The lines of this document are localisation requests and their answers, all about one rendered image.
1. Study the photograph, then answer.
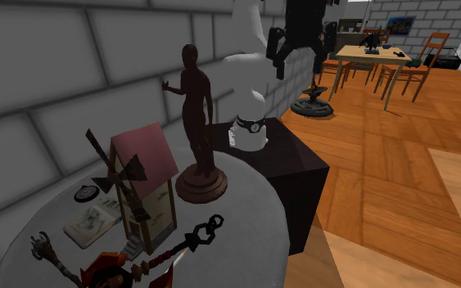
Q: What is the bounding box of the orange wooden chair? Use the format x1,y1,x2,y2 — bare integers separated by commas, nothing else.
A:
318,58,353,95
373,31,451,104
350,28,391,85

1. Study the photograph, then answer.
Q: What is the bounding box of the black portable radio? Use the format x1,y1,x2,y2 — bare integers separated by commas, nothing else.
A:
423,47,461,71

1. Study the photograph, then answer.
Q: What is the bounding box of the red orange toy figure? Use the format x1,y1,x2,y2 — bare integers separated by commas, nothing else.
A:
79,247,189,288

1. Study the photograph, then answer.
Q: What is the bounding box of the dark cabinet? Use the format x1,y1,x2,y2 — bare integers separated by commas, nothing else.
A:
335,17,369,47

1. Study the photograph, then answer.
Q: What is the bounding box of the dark brown human figure statue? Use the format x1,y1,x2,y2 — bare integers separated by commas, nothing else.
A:
161,43,229,205

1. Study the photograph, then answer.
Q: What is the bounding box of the colourful wall picture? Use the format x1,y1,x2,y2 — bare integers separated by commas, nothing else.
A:
385,16,417,35

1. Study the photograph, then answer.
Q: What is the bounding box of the black round pocket watch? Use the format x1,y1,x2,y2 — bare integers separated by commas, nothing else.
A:
73,184,101,204

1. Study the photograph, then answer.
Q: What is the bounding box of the dark round floor stand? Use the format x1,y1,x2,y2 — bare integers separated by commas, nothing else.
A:
290,75,334,119

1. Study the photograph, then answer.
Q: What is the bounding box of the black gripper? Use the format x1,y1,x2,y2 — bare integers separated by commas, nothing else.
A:
266,0,338,81

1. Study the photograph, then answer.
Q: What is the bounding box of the black red sceptre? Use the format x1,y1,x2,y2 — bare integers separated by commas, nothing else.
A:
129,214,225,282

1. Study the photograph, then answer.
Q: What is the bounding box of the dark robot stand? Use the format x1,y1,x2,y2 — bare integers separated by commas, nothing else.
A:
207,117,331,257

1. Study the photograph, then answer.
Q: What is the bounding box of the windmill house model pink roof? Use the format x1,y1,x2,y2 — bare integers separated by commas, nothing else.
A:
84,121,180,263

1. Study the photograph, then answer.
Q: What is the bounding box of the dark clawed staff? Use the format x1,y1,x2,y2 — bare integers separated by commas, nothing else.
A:
29,231,84,288

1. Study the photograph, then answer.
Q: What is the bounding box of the open pale book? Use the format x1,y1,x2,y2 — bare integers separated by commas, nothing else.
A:
62,196,123,250

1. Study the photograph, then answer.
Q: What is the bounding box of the grey round table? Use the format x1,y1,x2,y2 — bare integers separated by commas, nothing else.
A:
0,149,292,288

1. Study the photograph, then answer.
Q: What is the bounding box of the light wooden dining table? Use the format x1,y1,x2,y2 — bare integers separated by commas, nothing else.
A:
327,33,414,111

